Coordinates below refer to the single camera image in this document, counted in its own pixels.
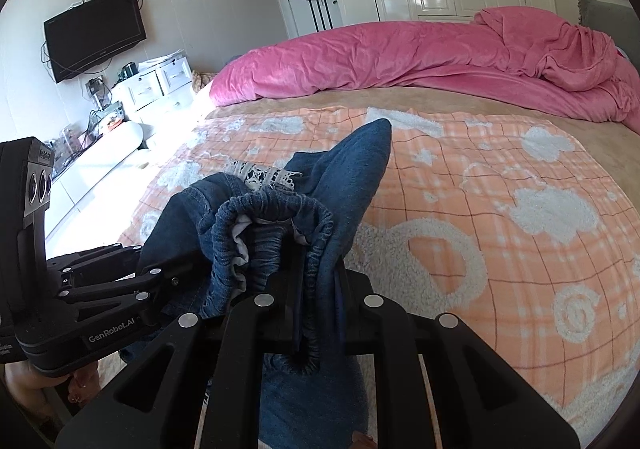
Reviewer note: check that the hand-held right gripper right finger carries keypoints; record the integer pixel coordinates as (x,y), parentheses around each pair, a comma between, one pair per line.
(380,329)

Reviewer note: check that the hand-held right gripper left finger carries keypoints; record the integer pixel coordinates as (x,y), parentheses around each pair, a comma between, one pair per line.
(250,329)

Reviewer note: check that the clear plastic containers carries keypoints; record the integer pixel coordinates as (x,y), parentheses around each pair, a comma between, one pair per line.
(67,146)

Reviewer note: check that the blue denim lace-trimmed garment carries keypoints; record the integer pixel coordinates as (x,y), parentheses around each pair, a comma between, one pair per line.
(345,179)

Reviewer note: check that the dark jar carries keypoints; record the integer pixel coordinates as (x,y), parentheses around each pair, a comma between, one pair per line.
(127,70)

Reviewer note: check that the patterned cloth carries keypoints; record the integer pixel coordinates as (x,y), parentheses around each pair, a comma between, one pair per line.
(202,80)

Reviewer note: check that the white low cabinet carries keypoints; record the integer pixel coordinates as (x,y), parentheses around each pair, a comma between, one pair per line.
(100,164)

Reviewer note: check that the orange plaid printed blanket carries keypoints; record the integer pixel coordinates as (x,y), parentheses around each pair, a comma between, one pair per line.
(500,239)

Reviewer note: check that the person's left hand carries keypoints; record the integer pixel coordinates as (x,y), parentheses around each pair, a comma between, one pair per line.
(82,384)

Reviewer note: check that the pink duvet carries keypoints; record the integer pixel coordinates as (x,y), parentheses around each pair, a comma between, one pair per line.
(375,59)

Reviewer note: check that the grey headboard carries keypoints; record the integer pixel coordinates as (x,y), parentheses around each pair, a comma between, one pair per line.
(605,16)

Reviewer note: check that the black wall television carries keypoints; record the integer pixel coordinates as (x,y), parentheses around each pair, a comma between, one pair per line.
(95,36)

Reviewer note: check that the white drawer cabinet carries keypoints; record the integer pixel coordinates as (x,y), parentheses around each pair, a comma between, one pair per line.
(160,89)

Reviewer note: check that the wall socket with plugs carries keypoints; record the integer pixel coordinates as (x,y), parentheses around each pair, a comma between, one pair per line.
(98,91)

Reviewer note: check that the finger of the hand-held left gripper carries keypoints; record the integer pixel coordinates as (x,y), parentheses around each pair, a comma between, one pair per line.
(95,264)
(115,291)

